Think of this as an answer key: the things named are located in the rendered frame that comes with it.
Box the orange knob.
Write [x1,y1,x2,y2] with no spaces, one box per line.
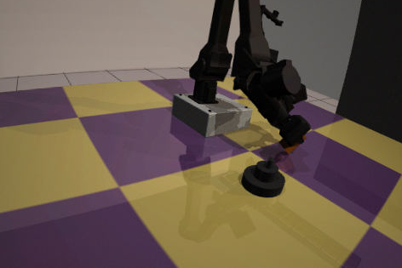
[279,135,307,154]

